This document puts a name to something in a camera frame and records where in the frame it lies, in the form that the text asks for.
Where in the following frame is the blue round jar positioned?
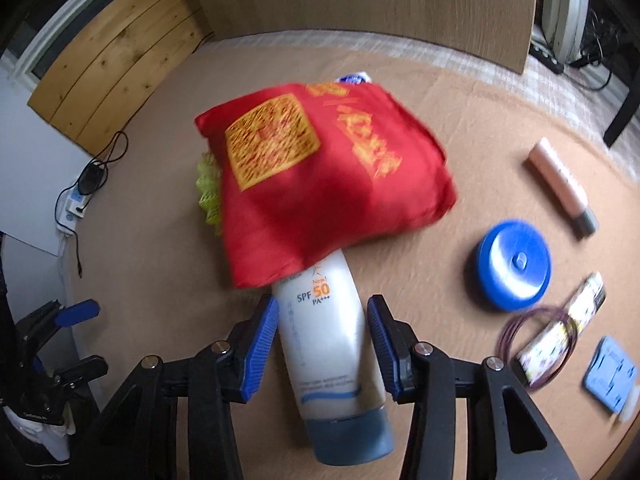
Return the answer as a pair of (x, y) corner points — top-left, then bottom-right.
(475, 218), (552, 312)

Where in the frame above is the person's left forearm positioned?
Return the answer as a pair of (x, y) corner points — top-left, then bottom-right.
(2, 407), (71, 461)

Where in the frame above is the yellow-green shuttlecock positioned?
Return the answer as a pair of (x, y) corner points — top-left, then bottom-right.
(192, 152), (223, 233)

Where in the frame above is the black power strip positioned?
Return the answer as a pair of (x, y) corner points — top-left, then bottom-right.
(530, 42), (565, 73)

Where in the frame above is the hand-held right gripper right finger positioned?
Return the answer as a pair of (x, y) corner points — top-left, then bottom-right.
(366, 295), (581, 480)

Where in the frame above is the black ring light cable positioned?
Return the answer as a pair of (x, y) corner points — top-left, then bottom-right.
(570, 57), (614, 92)

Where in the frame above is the white socket adapter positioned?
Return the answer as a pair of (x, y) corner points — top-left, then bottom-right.
(54, 187), (93, 233)

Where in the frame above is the red cloth bag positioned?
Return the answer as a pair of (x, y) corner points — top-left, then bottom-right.
(194, 81), (458, 290)

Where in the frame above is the black power adapter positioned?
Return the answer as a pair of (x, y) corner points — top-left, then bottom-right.
(75, 162), (108, 196)

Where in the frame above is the small patterned packet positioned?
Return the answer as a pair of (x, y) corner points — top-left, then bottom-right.
(517, 272), (607, 386)

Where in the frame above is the pine plank board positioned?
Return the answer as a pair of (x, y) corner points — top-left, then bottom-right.
(27, 0), (213, 158)

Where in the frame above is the plaid floor mat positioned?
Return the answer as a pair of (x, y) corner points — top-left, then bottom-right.
(520, 55), (640, 176)

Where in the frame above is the light wood laminate board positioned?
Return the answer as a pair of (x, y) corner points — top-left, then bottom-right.
(182, 0), (538, 73)

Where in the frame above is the light blue card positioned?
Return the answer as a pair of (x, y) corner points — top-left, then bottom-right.
(582, 336), (640, 415)

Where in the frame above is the purple wire coil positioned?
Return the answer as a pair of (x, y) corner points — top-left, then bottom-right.
(498, 307), (581, 390)

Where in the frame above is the white sunscreen bottle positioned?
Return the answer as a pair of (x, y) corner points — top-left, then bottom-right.
(271, 249), (396, 466)

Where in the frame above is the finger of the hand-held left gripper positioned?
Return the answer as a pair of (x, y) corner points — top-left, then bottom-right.
(15, 299), (101, 356)
(39, 355), (109, 401)

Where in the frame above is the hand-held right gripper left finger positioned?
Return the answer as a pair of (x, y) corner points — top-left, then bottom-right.
(75, 294), (280, 480)

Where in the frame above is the pink tube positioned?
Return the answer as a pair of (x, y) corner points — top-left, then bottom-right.
(525, 137), (600, 235)

